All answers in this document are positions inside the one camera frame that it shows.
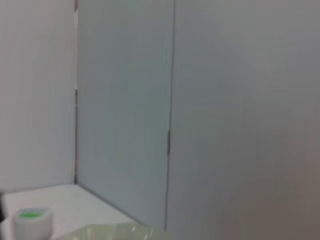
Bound pale green glass fruit plate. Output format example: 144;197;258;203
66;223;175;240

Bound clear bottle with green label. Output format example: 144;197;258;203
14;206;55;240

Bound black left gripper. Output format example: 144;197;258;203
0;192;7;223

